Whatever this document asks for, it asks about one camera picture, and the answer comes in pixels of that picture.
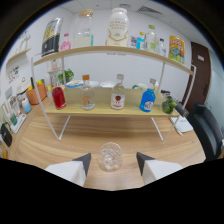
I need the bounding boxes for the blue liquid bottle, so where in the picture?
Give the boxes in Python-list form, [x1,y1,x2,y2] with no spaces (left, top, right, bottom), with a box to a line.
[139,78,157,113]

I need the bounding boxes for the white milk bottle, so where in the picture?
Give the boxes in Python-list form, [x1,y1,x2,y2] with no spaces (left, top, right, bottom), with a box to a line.
[106,7,130,48]

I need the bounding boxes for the green cup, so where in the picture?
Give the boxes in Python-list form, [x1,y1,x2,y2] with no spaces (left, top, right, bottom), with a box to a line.
[9,113,18,126]

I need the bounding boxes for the light blue cup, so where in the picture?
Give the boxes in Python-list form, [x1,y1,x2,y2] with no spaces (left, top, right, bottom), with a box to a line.
[21,98,33,114]

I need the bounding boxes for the clear glass with ice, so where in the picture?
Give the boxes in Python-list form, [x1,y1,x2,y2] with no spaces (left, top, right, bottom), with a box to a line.
[97,142,123,172]

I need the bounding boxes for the white fabric pouch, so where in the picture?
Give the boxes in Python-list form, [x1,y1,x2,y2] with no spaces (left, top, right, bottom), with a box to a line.
[169,115,194,134]

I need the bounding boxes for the jar of limes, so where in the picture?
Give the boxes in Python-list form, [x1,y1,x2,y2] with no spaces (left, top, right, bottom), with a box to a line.
[161,95,178,115]

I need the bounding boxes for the black chair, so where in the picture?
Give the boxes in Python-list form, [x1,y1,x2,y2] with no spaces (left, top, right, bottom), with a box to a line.
[186,102,224,163]

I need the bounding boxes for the white kitchen scale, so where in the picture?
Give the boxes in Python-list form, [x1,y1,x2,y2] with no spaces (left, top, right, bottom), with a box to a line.
[9,113,28,134]

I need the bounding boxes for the red liquid glass bottle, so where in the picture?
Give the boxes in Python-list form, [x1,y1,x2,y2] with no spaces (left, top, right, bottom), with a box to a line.
[51,83,67,111]

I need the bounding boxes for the black kettle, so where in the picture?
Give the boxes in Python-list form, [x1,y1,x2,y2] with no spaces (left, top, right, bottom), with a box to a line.
[0,121,14,148]

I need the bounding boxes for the two-tier wooden shelf rack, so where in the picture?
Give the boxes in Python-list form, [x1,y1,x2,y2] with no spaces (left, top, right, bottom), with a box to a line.
[30,45,198,142]

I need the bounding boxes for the clear bottle with red label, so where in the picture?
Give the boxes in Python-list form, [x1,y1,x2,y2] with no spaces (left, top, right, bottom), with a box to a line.
[110,73,127,111]

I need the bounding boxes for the blue rimmed plate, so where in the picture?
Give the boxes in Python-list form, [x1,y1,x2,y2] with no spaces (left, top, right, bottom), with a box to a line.
[65,79,85,89]

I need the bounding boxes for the white bowl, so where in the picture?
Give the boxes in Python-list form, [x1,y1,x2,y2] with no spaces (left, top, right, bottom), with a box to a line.
[99,81,117,89]

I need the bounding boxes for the green potted plant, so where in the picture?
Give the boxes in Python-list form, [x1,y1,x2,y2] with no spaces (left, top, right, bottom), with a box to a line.
[57,68,75,84]

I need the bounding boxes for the brown door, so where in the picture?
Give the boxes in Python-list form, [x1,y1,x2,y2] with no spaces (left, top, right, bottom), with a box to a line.
[182,41,212,113]

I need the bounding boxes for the small clear bottle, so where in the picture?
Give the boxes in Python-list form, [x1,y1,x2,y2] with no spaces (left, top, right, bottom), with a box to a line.
[157,37,168,57]

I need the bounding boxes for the yellow snack bag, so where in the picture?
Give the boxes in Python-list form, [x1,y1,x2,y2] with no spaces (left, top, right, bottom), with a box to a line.
[168,35,186,65]

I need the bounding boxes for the pink liquid bottle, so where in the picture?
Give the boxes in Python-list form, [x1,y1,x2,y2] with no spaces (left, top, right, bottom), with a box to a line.
[59,32,72,52]

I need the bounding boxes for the green-capped clear bottle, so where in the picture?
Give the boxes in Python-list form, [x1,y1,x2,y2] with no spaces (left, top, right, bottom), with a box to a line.
[145,24,158,53]

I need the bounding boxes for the black and yellow can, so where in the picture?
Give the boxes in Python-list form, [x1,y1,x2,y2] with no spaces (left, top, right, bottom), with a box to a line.
[40,17,64,58]

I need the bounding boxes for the wooden wall shelf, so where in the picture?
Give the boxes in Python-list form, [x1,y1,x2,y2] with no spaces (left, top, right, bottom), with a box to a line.
[5,47,33,64]

